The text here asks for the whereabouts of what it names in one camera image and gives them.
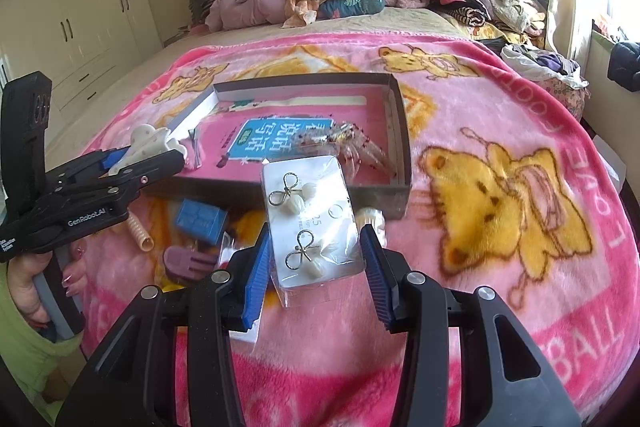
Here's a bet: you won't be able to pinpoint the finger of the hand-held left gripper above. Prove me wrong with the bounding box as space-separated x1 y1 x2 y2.
47 147 132 186
35 151 187 229

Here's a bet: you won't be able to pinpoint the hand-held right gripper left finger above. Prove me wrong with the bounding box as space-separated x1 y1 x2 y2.
55 223 273 427

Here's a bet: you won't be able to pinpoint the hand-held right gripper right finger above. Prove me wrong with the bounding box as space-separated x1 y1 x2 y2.
357 224 584 427

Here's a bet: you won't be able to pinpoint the white hair claw clip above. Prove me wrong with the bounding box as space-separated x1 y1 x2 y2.
106 124 189 174

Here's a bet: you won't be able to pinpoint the orange spiral hair tie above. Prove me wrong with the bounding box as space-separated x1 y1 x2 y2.
127 211 154 254

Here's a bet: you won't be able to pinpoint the blue plastic box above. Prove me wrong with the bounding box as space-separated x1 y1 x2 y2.
175 199 229 244

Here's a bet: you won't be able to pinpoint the white flower earring card packet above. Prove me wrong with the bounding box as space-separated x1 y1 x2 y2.
261 154 364 309

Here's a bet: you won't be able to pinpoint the shallow cardboard box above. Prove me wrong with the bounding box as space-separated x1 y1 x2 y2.
145 73 414 221

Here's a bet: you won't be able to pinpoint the person's left forearm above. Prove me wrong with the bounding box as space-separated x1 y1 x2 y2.
0 264 85 410

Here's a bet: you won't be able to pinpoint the person's left hand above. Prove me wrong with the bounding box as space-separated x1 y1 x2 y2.
7 242 89 333

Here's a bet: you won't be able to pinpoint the dark hair pins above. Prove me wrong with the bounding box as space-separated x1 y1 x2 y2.
187 129 204 168

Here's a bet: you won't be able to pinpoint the small white hair clip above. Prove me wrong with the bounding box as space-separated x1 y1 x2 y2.
356 206 389 249

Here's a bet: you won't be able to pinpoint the purple hair clip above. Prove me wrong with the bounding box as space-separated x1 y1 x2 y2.
163 245 219 284

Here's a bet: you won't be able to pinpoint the pink book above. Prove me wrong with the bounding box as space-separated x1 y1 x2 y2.
176 94 397 188

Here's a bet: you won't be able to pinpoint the clear glittery hair ornament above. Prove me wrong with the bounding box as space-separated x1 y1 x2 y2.
294 121 397 180

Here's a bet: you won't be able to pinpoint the pink quilted garment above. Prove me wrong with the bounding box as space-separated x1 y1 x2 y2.
205 0 292 32

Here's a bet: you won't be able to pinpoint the pink printed blanket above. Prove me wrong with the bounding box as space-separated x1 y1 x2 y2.
75 32 640 427

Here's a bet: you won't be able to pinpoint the heap of white purple clothes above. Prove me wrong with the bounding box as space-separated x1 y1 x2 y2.
500 44 592 124

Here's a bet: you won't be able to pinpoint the black garment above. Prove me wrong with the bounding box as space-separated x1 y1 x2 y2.
607 39 640 94

